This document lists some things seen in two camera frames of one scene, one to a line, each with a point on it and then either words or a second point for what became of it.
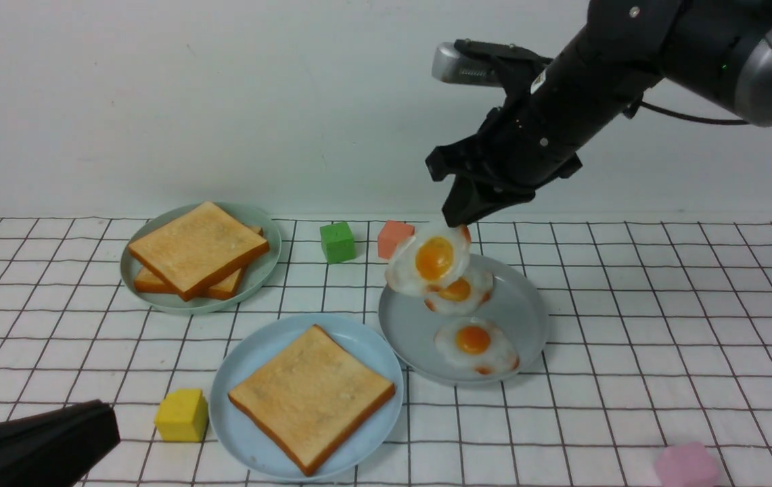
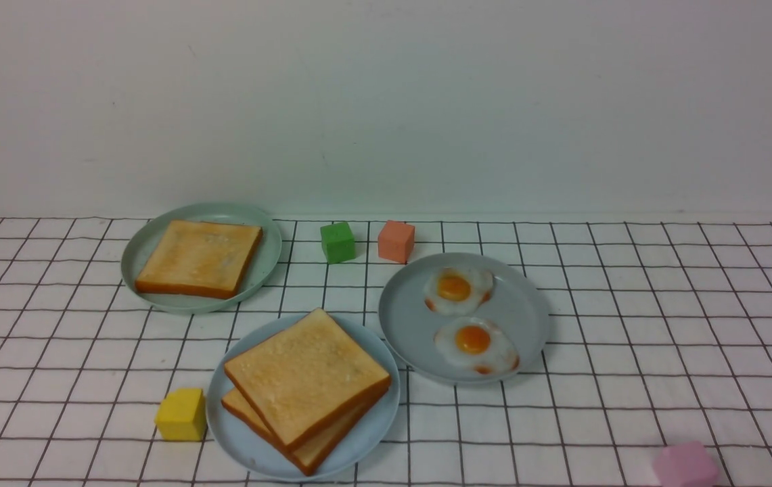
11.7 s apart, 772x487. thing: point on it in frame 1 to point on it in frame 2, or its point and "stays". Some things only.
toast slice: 199,248 to 306,377
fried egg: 477,345 stays
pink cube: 687,465 stays
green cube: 337,243 stays
